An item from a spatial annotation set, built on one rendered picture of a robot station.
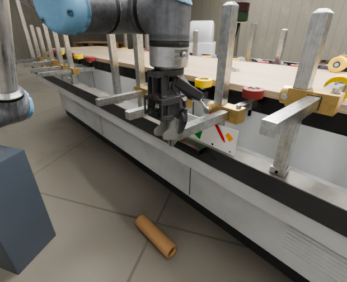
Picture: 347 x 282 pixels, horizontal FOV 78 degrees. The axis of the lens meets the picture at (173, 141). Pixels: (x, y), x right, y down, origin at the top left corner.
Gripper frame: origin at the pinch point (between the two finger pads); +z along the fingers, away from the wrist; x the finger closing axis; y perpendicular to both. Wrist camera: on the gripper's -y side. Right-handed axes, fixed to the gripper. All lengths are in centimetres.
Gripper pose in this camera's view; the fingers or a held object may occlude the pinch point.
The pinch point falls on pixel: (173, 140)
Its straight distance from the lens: 60.5
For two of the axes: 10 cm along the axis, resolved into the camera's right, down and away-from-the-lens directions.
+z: -0.3, 8.9, 4.5
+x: 6.7, 3.5, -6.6
